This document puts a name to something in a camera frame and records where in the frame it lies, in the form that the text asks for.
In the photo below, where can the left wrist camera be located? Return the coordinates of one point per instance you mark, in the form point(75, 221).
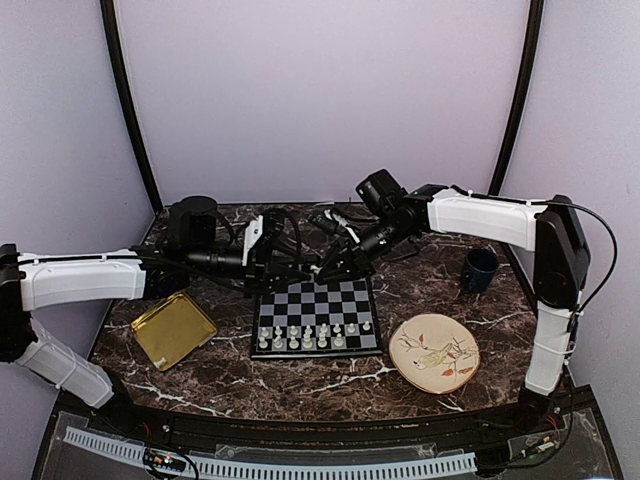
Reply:
point(252, 234)

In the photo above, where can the gold square tray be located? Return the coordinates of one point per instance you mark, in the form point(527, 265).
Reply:
point(172, 329)

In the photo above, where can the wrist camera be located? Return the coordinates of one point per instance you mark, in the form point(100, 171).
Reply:
point(332, 223)
point(252, 234)

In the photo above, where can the black grey chessboard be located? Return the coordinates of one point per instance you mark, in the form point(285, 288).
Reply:
point(310, 304)

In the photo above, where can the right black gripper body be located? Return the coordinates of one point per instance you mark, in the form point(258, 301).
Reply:
point(363, 261)

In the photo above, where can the black frame post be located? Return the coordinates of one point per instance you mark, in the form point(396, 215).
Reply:
point(126, 101)
point(521, 89)

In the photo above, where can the white slotted cable duct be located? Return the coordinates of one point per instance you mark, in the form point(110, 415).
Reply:
point(169, 464)

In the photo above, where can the white chess piece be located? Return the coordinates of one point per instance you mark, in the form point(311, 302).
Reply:
point(322, 343)

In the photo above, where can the right black frame post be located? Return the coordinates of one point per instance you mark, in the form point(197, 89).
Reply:
point(521, 89)

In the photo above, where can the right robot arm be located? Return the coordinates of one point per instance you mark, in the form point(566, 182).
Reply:
point(549, 229)

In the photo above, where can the dark blue mug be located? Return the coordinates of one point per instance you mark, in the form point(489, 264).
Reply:
point(478, 270)

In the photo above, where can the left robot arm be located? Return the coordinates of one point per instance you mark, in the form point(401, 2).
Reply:
point(30, 282)

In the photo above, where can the cream plate with bird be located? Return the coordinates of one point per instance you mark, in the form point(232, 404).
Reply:
point(434, 353)

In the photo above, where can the white chess king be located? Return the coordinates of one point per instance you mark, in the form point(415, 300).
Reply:
point(307, 342)

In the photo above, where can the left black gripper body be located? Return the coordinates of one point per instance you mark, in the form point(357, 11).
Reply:
point(200, 259)

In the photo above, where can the left black frame post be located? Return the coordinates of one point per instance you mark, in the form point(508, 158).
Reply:
point(126, 101)

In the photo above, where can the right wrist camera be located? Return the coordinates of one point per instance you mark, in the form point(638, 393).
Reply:
point(332, 223)

